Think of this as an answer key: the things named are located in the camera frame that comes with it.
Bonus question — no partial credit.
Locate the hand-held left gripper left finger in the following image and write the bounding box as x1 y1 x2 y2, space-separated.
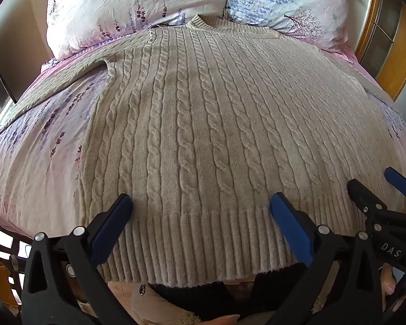
20 193 136 325

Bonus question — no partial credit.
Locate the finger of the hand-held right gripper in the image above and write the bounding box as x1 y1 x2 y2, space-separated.
384 167 406 215
347 179 389 241

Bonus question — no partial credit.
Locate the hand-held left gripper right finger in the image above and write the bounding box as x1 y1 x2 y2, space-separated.
250 192 389 325

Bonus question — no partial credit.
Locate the beige cable knit sweater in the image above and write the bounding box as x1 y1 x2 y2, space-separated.
0 14 406 285

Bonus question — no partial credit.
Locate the person's right hand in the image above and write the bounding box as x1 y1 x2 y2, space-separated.
379 261 401 297

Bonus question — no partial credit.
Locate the person's beige jacket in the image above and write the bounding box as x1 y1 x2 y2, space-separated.
71 272 204 325

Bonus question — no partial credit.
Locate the pink floral bed sheet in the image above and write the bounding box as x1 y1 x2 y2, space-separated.
0 39 406 244

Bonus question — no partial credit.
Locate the person's black top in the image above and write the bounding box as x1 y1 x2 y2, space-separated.
145 264 307 315

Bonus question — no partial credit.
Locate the white blue floral pillow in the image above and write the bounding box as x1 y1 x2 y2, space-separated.
225 0 359 62

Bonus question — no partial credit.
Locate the pink floral pillow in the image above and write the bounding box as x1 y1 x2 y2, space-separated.
41 0 238 61

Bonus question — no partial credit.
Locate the dark slatted frame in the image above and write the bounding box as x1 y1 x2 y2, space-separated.
0 210 34 312

